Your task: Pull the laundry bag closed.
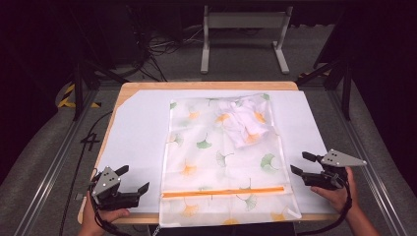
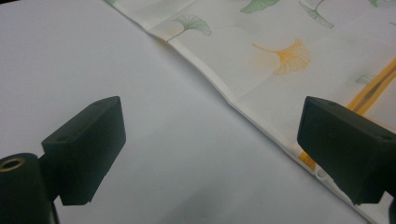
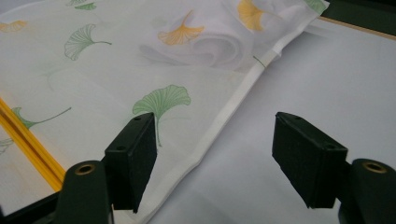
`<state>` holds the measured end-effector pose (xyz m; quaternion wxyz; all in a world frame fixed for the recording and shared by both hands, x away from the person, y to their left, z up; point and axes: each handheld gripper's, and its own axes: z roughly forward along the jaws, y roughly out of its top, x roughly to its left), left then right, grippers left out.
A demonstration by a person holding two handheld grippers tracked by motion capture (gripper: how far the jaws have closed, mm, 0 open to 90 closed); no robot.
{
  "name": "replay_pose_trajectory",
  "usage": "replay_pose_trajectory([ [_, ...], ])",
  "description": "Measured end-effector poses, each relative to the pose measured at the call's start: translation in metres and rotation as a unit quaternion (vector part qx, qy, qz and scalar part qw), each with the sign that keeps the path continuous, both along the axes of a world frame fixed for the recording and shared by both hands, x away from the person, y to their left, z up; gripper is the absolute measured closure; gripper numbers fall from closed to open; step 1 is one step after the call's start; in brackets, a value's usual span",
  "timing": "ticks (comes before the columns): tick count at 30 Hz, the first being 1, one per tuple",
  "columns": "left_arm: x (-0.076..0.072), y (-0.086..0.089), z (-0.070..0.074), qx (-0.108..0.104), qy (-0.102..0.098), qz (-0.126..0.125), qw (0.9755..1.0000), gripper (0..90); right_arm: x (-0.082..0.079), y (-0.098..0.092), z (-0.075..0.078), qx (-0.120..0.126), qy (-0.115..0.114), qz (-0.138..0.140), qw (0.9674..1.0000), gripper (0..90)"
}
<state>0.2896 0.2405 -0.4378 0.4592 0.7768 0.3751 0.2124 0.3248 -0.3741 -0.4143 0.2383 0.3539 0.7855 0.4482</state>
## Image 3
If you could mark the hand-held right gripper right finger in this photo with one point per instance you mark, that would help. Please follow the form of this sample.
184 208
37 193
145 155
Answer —
306 158

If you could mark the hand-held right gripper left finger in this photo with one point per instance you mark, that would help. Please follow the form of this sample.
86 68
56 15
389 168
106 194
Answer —
132 161

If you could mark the white leaf-print cloth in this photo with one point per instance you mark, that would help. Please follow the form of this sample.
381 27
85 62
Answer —
124 68

